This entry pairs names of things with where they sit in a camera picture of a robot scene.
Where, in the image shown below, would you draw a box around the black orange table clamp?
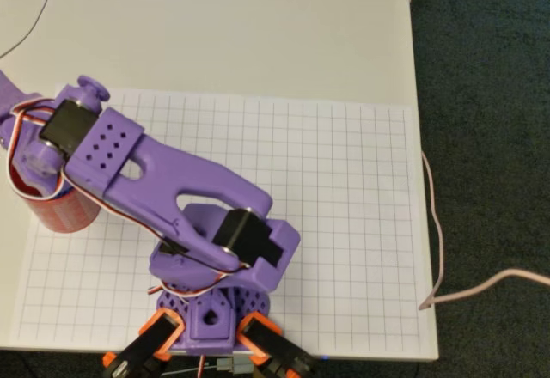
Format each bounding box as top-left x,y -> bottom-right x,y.
237,311 -> 315,378
101,308 -> 186,378

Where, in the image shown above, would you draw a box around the thin grey wire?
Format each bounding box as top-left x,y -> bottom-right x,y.
0,0 -> 54,59

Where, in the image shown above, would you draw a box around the red white black servo wires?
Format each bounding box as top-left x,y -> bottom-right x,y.
0,98 -> 255,302

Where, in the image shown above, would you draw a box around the red cup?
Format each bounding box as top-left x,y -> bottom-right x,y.
8,154 -> 103,235

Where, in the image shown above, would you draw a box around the pale pink cable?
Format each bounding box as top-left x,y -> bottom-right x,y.
406,0 -> 550,311

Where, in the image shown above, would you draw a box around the white grid paper sheet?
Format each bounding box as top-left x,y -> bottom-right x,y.
8,84 -> 420,349

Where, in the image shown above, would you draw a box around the grey cable connector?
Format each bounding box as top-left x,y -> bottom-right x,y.
216,357 -> 254,375

